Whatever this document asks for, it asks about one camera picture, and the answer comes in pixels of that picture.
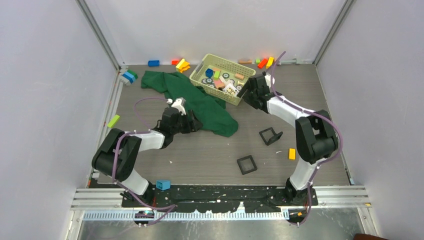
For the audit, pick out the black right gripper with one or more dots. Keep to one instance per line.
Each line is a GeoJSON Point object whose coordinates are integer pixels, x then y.
{"type": "Point", "coordinates": [246, 96]}

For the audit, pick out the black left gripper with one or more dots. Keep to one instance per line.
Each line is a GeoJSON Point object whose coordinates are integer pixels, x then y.
{"type": "Point", "coordinates": [196, 124]}

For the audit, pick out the green garment cloth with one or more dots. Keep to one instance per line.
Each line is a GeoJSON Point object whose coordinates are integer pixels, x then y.
{"type": "Point", "coordinates": [209, 110]}

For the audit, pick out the pale green plastic basket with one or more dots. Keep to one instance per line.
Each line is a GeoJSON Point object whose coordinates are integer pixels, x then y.
{"type": "Point", "coordinates": [230, 73]}

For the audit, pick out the black display box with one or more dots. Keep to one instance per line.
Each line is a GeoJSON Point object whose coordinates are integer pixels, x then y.
{"type": "Point", "coordinates": [270, 136]}

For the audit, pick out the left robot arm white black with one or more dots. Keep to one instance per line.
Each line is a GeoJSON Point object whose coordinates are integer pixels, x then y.
{"type": "Point", "coordinates": [117, 154]}

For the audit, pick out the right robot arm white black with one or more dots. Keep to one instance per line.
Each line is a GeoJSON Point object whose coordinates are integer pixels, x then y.
{"type": "Point", "coordinates": [316, 139]}

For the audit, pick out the white perforated block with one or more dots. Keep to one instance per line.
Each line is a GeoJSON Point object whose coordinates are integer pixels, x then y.
{"type": "Point", "coordinates": [231, 90]}

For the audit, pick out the green block in basket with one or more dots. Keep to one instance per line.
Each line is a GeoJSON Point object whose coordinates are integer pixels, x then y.
{"type": "Point", "coordinates": [217, 74]}

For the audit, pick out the tan wooden block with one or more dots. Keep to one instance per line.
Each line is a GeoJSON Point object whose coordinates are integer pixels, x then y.
{"type": "Point", "coordinates": [245, 61]}

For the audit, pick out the red orange block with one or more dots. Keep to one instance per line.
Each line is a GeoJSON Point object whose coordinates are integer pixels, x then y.
{"type": "Point", "coordinates": [263, 63]}

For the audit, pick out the blue block in basket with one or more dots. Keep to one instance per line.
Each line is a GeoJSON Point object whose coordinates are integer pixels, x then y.
{"type": "Point", "coordinates": [209, 73]}

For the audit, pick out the yellow orange block stack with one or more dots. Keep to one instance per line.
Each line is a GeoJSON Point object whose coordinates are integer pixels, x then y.
{"type": "Point", "coordinates": [182, 66]}

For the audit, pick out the light blue cube block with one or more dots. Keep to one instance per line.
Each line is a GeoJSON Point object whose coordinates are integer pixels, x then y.
{"type": "Point", "coordinates": [163, 184]}

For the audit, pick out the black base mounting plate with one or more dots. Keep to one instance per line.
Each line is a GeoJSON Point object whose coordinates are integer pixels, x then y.
{"type": "Point", "coordinates": [226, 198]}

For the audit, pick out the blue brick block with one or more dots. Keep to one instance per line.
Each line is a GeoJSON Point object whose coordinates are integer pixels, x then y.
{"type": "Point", "coordinates": [153, 63]}

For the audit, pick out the lime green block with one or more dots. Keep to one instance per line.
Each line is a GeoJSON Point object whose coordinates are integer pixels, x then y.
{"type": "Point", "coordinates": [113, 121]}

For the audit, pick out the blue green block stack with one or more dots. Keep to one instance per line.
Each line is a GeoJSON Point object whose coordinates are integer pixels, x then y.
{"type": "Point", "coordinates": [128, 77]}

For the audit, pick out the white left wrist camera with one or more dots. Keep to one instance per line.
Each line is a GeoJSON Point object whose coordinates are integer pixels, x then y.
{"type": "Point", "coordinates": [179, 104]}

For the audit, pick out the yellow block by wall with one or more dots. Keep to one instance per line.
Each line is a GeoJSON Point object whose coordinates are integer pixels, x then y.
{"type": "Point", "coordinates": [270, 62]}

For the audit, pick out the black square frame box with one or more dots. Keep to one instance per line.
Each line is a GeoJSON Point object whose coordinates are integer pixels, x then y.
{"type": "Point", "coordinates": [246, 164]}

